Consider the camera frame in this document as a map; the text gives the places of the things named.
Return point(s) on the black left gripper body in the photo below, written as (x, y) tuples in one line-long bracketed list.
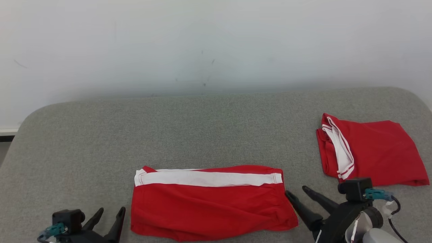
[(87, 238)]

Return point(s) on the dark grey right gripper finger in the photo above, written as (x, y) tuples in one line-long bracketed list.
[(320, 199), (305, 214)]

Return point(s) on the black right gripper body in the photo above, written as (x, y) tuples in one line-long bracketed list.
[(337, 224)]

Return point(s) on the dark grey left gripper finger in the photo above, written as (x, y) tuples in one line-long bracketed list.
[(116, 226), (94, 221)]

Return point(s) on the red white basketball jersey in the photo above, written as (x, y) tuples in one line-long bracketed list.
[(381, 152)]

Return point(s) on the red white sports shorts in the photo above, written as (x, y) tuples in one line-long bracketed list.
[(209, 209)]

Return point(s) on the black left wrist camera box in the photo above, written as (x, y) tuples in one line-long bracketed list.
[(69, 219)]

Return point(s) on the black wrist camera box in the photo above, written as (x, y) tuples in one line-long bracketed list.
[(354, 189), (69, 219)]

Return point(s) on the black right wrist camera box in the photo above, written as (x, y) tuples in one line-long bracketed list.
[(354, 189)]

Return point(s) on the wall baseboard strip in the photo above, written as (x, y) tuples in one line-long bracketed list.
[(8, 133)]

